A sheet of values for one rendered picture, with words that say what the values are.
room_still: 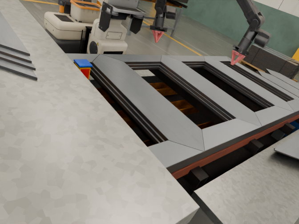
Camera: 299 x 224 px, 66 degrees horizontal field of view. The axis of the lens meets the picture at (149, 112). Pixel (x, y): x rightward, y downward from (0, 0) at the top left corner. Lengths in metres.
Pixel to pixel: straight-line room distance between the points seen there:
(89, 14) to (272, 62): 4.37
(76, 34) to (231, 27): 7.62
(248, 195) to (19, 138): 0.77
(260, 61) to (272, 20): 3.07
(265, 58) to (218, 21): 4.05
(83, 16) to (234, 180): 1.47
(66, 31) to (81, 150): 1.45
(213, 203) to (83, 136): 0.54
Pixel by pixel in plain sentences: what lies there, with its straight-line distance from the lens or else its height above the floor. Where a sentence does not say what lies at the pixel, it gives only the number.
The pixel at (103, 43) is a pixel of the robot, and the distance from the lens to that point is 1.58.
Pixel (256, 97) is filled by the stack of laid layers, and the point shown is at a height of 0.84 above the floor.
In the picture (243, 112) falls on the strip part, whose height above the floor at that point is 0.86.
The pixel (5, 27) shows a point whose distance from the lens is 0.71.
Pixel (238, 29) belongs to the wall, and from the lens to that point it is 8.90.
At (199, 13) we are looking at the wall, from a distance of 9.78.
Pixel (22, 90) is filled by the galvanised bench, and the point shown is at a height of 1.05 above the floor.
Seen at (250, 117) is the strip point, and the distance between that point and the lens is 1.20.
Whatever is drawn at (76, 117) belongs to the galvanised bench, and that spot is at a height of 1.05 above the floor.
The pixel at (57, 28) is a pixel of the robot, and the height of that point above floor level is 0.77.
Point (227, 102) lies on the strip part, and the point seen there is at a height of 0.86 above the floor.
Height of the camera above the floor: 1.31
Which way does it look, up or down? 32 degrees down
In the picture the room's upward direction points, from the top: 20 degrees clockwise
